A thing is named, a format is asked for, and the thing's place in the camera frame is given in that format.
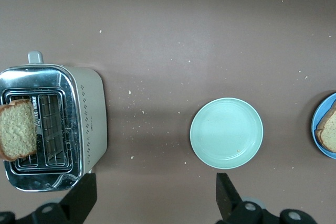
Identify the beige and chrome toaster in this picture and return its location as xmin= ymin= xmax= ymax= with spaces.
xmin=0 ymin=50 xmax=109 ymax=192

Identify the blue round plate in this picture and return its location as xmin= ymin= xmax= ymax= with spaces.
xmin=311 ymin=92 xmax=336 ymax=159

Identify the brown bread slice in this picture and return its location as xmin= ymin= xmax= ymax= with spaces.
xmin=314 ymin=102 xmax=336 ymax=154
xmin=0 ymin=99 xmax=38 ymax=161

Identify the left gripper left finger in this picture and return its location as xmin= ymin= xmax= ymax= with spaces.
xmin=0 ymin=173 xmax=98 ymax=224

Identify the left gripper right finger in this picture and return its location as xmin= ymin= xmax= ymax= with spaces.
xmin=215 ymin=173 xmax=316 ymax=224

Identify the light green round plate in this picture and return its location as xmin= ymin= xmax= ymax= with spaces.
xmin=189 ymin=97 xmax=264 ymax=170

